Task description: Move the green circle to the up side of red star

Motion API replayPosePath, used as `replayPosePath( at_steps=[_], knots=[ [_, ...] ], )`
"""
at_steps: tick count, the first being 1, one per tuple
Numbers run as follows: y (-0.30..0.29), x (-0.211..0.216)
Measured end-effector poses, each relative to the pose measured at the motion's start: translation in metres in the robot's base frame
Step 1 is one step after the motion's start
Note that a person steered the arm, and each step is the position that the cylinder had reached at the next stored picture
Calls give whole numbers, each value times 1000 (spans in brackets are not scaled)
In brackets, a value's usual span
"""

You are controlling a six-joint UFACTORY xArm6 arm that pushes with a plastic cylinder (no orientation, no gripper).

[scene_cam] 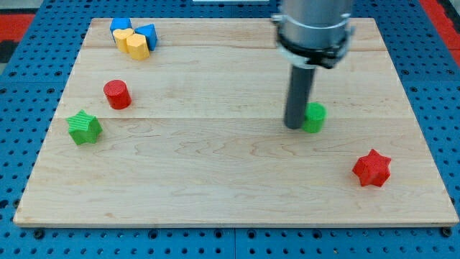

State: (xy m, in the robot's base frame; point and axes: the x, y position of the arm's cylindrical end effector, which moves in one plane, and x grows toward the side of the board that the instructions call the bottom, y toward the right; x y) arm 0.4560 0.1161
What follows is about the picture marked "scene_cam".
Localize green cylinder block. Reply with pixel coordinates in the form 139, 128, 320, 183
301, 102, 327, 133

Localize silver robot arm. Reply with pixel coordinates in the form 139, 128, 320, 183
271, 0, 354, 69

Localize red star block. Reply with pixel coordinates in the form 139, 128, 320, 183
352, 149, 391, 187

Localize green star block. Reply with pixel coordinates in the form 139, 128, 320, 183
66, 109, 103, 145

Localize wooden board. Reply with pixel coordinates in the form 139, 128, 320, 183
14, 18, 459, 228

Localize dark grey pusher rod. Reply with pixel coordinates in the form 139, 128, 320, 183
284, 66, 316, 130

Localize red cylinder block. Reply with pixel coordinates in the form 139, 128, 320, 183
103, 79, 132, 109

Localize yellow hexagon block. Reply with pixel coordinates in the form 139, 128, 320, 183
126, 34, 150, 60

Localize blue triangle block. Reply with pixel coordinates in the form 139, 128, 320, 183
134, 24, 157, 51

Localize yellow heart block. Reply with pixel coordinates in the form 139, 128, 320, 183
112, 28, 134, 53

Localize blue cube block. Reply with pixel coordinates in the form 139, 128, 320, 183
109, 17, 132, 32

